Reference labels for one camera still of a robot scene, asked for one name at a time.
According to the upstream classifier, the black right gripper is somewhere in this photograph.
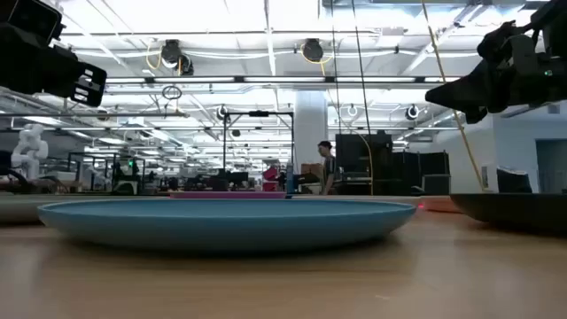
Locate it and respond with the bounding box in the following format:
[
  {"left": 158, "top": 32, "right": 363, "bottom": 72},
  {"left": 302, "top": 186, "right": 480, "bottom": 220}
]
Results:
[{"left": 424, "top": 55, "right": 567, "bottom": 126}]

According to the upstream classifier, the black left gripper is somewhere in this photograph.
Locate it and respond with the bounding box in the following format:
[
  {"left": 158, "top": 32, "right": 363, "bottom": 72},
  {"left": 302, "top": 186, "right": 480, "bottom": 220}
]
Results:
[{"left": 0, "top": 21, "right": 108, "bottom": 108}]

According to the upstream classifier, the orange plastic plate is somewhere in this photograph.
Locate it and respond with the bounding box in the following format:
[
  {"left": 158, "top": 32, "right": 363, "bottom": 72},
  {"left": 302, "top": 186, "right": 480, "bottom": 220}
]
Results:
[{"left": 421, "top": 196, "right": 462, "bottom": 214}]

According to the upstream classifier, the black plastic plate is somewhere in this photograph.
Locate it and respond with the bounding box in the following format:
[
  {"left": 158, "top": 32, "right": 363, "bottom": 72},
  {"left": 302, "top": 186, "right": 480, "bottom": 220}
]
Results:
[{"left": 449, "top": 192, "right": 567, "bottom": 235}]

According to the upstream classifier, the grey plastic plate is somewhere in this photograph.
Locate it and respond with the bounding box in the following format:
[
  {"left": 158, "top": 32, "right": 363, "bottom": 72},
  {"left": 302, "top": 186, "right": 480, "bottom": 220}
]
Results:
[{"left": 0, "top": 193, "right": 172, "bottom": 225}]

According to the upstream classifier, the purple plastic plate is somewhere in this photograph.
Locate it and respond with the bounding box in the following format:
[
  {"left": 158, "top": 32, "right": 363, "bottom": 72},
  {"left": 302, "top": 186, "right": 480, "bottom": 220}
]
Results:
[{"left": 168, "top": 191, "right": 287, "bottom": 200}]

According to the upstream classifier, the blue plastic plate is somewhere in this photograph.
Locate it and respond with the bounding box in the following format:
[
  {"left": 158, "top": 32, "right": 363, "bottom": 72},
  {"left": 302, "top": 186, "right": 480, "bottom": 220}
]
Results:
[{"left": 36, "top": 197, "right": 418, "bottom": 254}]

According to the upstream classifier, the grey horizontal metal bar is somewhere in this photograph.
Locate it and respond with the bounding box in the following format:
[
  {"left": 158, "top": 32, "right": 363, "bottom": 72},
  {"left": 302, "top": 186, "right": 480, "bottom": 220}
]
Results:
[{"left": 0, "top": 111, "right": 190, "bottom": 119}]

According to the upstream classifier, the low black partition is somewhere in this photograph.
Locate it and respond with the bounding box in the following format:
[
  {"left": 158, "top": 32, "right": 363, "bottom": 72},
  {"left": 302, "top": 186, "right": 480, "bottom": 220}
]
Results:
[{"left": 391, "top": 151, "right": 452, "bottom": 197}]

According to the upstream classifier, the grey box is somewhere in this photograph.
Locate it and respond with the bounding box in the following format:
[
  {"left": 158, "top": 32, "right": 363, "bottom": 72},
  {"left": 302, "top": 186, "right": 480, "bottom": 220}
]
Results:
[{"left": 421, "top": 173, "right": 452, "bottom": 197}]

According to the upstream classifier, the grey door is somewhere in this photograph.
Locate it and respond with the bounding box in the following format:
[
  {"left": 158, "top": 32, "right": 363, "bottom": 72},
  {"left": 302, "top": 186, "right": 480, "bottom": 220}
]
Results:
[{"left": 535, "top": 138, "right": 567, "bottom": 195}]

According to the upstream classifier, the person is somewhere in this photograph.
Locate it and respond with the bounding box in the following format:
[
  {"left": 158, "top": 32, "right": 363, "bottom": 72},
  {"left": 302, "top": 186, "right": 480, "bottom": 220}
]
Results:
[{"left": 316, "top": 140, "right": 338, "bottom": 196}]

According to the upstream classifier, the white building pillar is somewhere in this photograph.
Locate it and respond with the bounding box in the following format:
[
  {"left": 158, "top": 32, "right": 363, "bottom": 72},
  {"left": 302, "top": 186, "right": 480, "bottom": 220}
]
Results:
[{"left": 293, "top": 90, "right": 330, "bottom": 175}]

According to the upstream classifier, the brown cardboard box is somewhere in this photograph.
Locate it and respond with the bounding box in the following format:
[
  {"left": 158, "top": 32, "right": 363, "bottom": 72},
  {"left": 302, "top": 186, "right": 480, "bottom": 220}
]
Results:
[{"left": 300, "top": 162, "right": 325, "bottom": 179}]

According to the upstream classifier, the blue bottle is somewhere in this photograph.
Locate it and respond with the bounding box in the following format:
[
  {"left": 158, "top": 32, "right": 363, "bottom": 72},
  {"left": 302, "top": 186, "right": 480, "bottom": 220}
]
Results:
[{"left": 284, "top": 160, "right": 297, "bottom": 199}]

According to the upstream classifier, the red object on desk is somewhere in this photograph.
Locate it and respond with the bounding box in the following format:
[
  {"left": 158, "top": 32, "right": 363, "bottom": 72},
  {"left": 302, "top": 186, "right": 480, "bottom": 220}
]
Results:
[{"left": 262, "top": 165, "right": 281, "bottom": 193}]

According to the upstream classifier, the black workbench frame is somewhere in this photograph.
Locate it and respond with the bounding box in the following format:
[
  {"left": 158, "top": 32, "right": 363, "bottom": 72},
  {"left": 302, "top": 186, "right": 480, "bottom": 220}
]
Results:
[{"left": 66, "top": 152, "right": 147, "bottom": 196}]

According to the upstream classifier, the coiled black cable loop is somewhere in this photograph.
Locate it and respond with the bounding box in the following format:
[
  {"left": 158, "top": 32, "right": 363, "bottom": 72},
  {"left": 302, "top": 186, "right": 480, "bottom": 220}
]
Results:
[{"left": 160, "top": 84, "right": 183, "bottom": 101}]

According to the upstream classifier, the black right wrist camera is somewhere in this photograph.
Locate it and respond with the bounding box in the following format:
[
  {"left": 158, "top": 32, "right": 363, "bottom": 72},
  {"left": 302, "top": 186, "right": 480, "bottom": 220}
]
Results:
[{"left": 476, "top": 19, "right": 540, "bottom": 66}]

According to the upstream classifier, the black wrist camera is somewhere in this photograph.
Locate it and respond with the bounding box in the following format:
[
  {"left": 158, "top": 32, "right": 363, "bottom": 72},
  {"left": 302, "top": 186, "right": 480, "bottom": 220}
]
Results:
[
  {"left": 0, "top": 0, "right": 64, "bottom": 45},
  {"left": 476, "top": 19, "right": 540, "bottom": 66}
]

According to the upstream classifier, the black ceiling cable reel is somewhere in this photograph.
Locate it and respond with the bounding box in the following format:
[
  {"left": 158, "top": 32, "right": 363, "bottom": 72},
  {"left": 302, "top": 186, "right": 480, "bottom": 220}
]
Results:
[
  {"left": 302, "top": 38, "right": 325, "bottom": 64},
  {"left": 159, "top": 38, "right": 195, "bottom": 77}
]

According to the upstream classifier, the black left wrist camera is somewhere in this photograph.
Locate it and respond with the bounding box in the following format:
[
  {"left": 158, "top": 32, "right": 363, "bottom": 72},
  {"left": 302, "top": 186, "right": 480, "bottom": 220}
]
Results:
[{"left": 0, "top": 0, "right": 64, "bottom": 45}]

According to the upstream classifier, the black hanging cable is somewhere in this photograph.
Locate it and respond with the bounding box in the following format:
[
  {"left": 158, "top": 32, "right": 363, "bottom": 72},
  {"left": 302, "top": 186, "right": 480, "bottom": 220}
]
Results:
[
  {"left": 329, "top": 0, "right": 343, "bottom": 135},
  {"left": 351, "top": 0, "right": 374, "bottom": 136}
]

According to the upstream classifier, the black metal frame rig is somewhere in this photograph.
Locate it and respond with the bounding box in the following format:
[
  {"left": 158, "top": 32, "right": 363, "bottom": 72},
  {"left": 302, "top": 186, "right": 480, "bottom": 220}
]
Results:
[{"left": 222, "top": 110, "right": 295, "bottom": 181}]

